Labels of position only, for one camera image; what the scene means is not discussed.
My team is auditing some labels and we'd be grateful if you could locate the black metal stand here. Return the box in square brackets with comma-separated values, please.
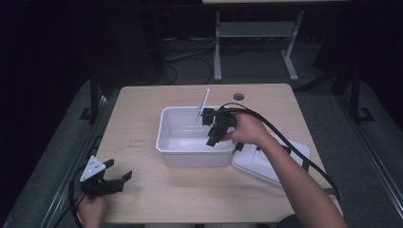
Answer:
[79, 70, 103, 124]
[347, 67, 375, 125]

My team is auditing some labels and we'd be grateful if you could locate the person's right hand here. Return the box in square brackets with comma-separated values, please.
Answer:
[221, 111, 273, 147]

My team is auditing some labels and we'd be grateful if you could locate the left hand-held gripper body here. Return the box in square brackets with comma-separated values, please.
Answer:
[79, 155, 124, 200]

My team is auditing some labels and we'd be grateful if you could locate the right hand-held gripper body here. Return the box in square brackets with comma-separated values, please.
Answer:
[205, 107, 238, 147]

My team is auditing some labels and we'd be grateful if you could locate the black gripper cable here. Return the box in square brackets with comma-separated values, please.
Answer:
[218, 102, 341, 201]
[67, 172, 85, 228]

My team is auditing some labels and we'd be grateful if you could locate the white plastic storage box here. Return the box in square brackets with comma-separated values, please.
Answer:
[155, 105, 238, 168]

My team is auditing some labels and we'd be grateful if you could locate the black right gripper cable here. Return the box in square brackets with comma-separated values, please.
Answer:
[218, 102, 341, 201]

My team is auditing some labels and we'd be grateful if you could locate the aluminium rail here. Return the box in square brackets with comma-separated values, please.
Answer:
[334, 93, 403, 212]
[39, 93, 110, 228]

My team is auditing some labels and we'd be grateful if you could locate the white metal desk frame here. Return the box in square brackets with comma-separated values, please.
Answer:
[213, 9, 306, 83]

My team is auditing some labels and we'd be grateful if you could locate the person's left hand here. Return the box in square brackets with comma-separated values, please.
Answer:
[76, 195, 107, 228]

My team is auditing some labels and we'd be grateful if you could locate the bundle of floor cables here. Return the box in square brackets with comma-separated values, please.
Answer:
[163, 36, 217, 86]

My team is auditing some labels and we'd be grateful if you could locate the person's dark clothing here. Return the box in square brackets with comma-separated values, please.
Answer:
[275, 214, 302, 228]

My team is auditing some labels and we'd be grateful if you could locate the white ointment tube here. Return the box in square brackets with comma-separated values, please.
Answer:
[195, 87, 211, 123]

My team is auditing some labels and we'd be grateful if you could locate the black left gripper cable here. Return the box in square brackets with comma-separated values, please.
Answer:
[67, 172, 85, 228]

